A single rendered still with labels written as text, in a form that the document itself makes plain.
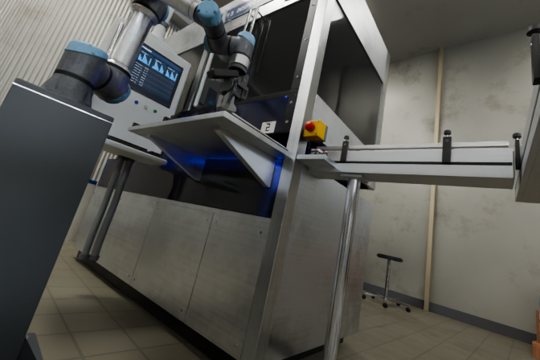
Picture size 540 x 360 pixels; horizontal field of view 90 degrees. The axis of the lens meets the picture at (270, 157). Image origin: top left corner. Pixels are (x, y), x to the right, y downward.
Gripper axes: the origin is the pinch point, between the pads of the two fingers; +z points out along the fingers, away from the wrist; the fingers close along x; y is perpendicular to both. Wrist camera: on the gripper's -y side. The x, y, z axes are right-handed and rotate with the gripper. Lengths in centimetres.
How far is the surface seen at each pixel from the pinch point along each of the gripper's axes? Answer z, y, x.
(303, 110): -17.3, 33.9, -11.4
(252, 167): 13.9, 20.8, -2.4
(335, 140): -17, 66, -12
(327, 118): -23, 54, -12
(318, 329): 74, 80, -12
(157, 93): -31, 13, 88
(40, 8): -169, -48, 368
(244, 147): 8.0, 13.9, -2.4
